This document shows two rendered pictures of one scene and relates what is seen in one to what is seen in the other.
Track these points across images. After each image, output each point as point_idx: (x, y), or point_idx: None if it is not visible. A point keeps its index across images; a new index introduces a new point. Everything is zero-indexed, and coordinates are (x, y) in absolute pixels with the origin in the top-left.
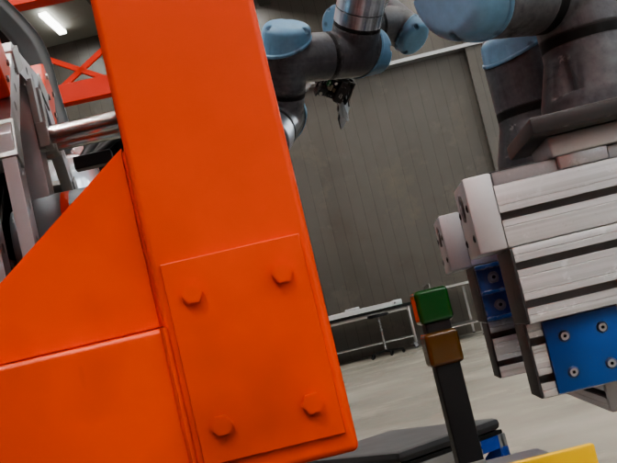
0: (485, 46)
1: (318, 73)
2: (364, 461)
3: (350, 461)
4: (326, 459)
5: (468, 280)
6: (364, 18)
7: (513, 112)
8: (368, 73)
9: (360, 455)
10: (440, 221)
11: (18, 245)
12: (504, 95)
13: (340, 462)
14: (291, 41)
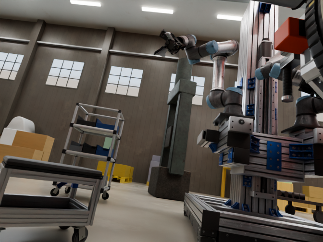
0: (239, 89)
1: None
2: (79, 171)
3: (67, 168)
4: (45, 163)
5: (229, 134)
6: None
7: (241, 106)
8: (265, 78)
9: (74, 167)
10: (253, 120)
11: None
12: (241, 101)
13: (58, 167)
14: None
